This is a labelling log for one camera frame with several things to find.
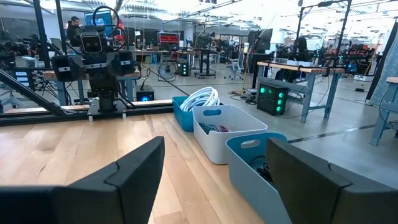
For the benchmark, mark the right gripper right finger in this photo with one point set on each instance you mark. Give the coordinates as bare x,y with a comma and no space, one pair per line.
326,199

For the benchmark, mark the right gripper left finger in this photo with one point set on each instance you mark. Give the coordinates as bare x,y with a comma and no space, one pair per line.
93,199

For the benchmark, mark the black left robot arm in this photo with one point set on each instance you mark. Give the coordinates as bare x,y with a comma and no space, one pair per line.
107,90

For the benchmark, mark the person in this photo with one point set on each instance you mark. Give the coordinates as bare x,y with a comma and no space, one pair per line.
301,46
73,29

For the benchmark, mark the blue lit monitor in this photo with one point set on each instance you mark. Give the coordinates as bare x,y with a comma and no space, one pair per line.
101,20

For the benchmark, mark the wooden table grey legs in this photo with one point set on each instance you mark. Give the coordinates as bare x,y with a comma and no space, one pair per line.
298,68
132,74
381,124

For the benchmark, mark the computer tower blue light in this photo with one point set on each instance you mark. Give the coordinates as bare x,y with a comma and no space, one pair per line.
145,93

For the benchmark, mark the grey-blue plastic bin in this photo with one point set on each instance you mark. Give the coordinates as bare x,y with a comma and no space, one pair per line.
248,189

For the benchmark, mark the black floor fan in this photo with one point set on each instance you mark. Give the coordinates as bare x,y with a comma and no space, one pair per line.
167,71

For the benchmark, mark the computer tower green lights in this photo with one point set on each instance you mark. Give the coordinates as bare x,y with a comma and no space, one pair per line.
272,98
183,69

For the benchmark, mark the teal plastic bin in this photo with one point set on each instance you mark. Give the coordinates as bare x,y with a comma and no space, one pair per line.
183,119

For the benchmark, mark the white plastic bin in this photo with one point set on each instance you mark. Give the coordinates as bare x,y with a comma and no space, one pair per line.
217,146

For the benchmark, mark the black table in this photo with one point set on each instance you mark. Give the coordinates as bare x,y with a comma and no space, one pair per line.
202,62

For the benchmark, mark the office chair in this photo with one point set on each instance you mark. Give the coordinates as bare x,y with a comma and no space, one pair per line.
237,63

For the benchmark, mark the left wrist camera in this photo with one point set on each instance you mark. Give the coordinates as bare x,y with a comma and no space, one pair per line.
91,43

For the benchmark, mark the black station frame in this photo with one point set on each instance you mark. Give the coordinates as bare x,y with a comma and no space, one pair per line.
345,31
38,31

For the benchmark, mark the black aluminium frame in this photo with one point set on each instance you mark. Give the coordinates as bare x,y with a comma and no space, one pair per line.
46,118

